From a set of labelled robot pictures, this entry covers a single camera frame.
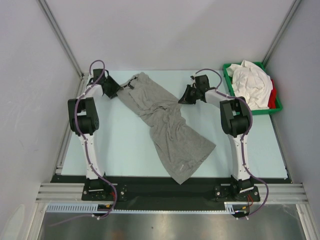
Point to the left aluminium corner post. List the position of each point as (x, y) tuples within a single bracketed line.
[(45, 8)]

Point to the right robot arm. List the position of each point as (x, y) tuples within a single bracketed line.
[(236, 122)]

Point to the white cable duct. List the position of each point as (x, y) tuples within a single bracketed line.
[(223, 208)]

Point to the grey t-shirt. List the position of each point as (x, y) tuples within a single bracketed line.
[(180, 149)]

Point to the white t-shirt in bin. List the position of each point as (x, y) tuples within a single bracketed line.
[(251, 82)]

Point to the aluminium corner post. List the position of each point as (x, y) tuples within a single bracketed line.
[(45, 8), (293, 9)]

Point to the right aluminium corner post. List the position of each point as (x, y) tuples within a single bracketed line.
[(293, 9)]

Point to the aluminium front rail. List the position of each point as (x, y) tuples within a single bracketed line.
[(72, 192)]

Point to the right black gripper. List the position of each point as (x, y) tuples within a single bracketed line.
[(186, 99)]

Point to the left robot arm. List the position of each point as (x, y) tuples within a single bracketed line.
[(84, 122)]

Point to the red t-shirt in bin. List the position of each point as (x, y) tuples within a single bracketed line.
[(273, 96)]

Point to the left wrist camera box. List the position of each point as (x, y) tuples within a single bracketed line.
[(99, 74)]

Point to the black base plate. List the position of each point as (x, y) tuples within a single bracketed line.
[(165, 193)]

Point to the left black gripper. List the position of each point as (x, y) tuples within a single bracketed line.
[(115, 87)]

